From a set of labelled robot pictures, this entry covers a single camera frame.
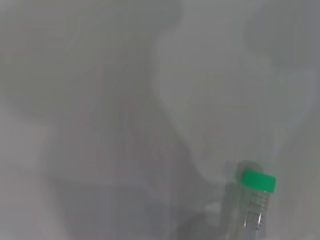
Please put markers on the green-capped clear test tube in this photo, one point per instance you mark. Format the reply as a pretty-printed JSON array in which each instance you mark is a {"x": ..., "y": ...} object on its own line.
[{"x": 258, "y": 181}]

